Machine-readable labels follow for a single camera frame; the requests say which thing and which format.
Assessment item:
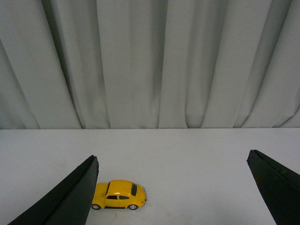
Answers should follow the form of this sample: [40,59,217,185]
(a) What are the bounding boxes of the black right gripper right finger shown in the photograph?
[247,150,300,225]

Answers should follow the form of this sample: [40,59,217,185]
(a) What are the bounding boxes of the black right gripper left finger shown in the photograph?
[10,155,99,225]

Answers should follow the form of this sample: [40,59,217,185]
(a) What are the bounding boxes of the yellow beetle toy car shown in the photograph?
[91,180,147,210]

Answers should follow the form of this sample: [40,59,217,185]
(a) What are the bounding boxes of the grey pleated curtain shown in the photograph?
[0,0,300,129]

